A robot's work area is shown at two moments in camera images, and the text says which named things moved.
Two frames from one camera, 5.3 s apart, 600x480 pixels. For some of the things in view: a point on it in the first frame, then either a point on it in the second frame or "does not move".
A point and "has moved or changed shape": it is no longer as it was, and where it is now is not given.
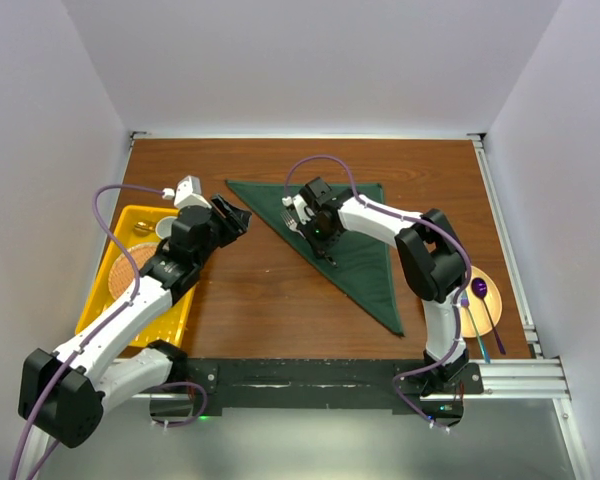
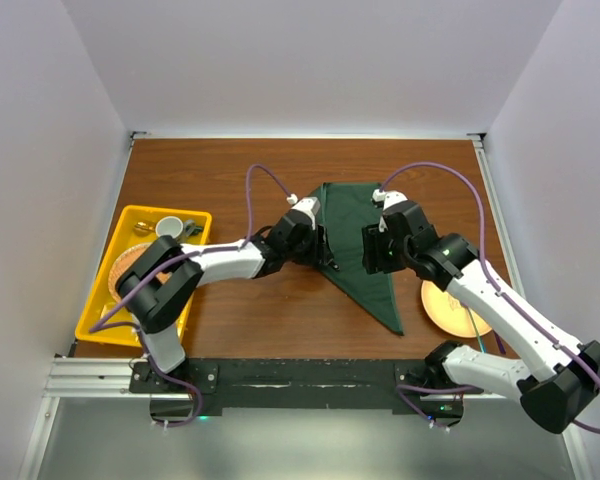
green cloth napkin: (365, 267) has moved or changed shape
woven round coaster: (122, 272) does not move
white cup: (164, 225) does not move
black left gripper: (234, 223) to (320, 252)
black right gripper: (320, 247) to (373, 258)
